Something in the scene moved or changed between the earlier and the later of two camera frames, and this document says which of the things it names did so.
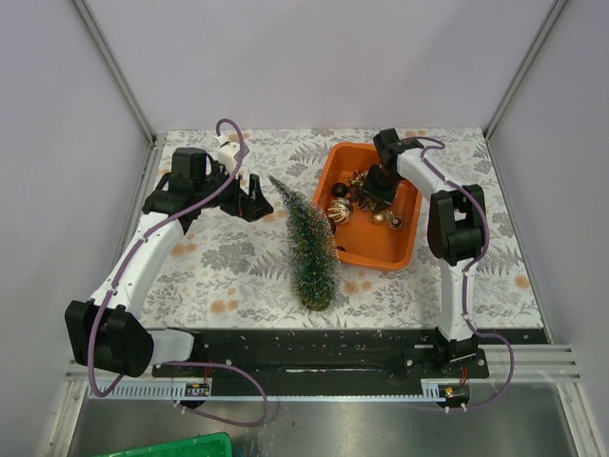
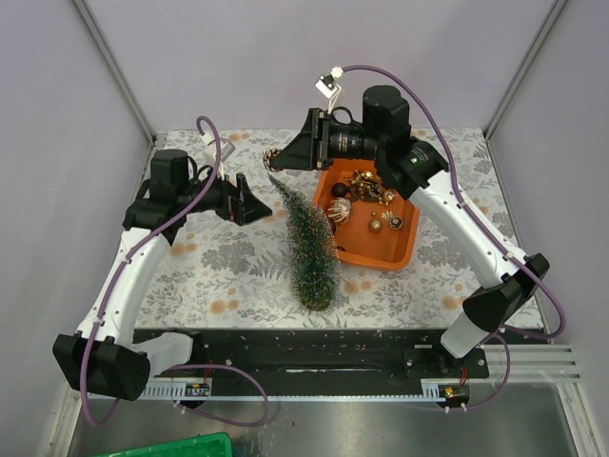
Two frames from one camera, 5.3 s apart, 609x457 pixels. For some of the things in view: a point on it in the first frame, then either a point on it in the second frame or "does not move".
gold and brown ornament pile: x=358 y=191 does not move
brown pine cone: x=365 y=204 → x=266 y=159
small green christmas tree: x=314 y=271 does not move
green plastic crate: x=215 y=445 does not move
